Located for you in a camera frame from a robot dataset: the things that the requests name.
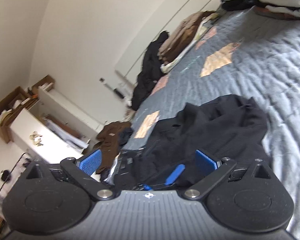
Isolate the brown coat on chair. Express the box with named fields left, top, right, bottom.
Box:
left=94, top=121, right=134, bottom=174

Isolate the folded brown beige clothes stack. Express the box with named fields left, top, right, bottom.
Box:
left=158, top=11, right=219, bottom=74

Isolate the cardboard box on wardrobe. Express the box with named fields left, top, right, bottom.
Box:
left=0, top=75, right=55, bottom=144

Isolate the black wall brush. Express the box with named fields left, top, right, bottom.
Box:
left=99, top=77, right=125, bottom=99

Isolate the black metal clothes rack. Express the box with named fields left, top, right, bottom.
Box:
left=0, top=152, right=32, bottom=200

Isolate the grey patterned quilt bedspread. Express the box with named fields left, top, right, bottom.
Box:
left=132, top=10, right=300, bottom=239

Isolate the black zip jacket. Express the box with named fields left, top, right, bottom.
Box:
left=143, top=94, right=270, bottom=189

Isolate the white wardrobe with mouse sticker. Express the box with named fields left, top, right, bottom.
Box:
left=10, top=85, right=103, bottom=164

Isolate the black clothes heap near headboard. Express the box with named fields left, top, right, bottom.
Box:
left=131, top=31, right=169, bottom=111

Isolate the white bed headboard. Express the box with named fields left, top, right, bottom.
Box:
left=115, top=0, right=220, bottom=87

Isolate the black hat on rack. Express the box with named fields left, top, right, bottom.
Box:
left=0, top=170, right=11, bottom=182

